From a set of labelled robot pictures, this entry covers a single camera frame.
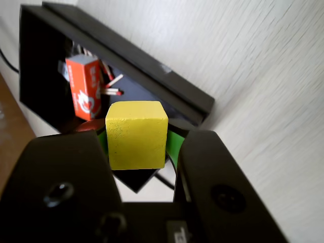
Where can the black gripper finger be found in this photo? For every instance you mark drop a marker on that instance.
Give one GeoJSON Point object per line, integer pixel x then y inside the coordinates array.
{"type": "Point", "coordinates": [215, 172]}
{"type": "Point", "coordinates": [63, 177]}

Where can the orange matchbox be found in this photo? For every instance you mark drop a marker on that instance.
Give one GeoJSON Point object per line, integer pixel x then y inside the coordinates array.
{"type": "Point", "coordinates": [84, 91]}

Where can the red-tipped wooden match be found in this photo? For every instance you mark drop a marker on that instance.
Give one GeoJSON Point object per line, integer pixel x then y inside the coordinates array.
{"type": "Point", "coordinates": [115, 80]}
{"type": "Point", "coordinates": [106, 69]}
{"type": "Point", "coordinates": [114, 91]}

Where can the yellow cube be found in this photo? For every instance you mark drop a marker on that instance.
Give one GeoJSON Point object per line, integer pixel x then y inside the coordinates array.
{"type": "Point", "coordinates": [136, 136]}

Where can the black box tray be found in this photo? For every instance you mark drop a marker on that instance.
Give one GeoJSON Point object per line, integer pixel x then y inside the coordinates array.
{"type": "Point", "coordinates": [40, 76]}

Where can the black open box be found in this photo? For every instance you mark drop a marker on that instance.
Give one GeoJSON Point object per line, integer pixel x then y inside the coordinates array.
{"type": "Point", "coordinates": [157, 73]}

